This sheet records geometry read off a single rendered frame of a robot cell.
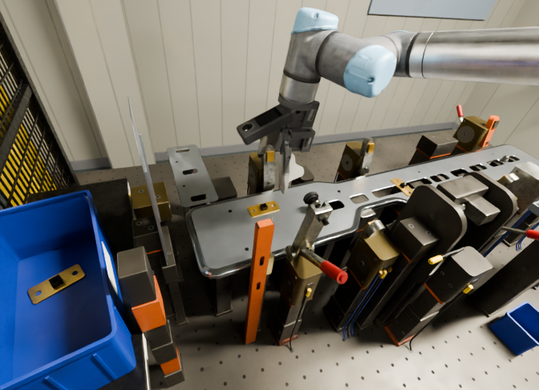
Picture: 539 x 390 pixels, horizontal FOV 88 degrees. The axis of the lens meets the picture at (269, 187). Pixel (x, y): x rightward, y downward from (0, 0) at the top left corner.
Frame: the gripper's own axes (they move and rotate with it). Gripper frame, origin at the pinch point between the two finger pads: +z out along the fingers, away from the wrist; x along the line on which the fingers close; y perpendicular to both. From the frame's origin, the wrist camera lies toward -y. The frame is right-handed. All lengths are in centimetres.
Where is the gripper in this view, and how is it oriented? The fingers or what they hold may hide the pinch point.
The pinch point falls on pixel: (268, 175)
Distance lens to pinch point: 69.0
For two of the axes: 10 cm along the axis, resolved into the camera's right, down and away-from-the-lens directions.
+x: -4.0, -6.4, 6.6
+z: -2.0, 7.6, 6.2
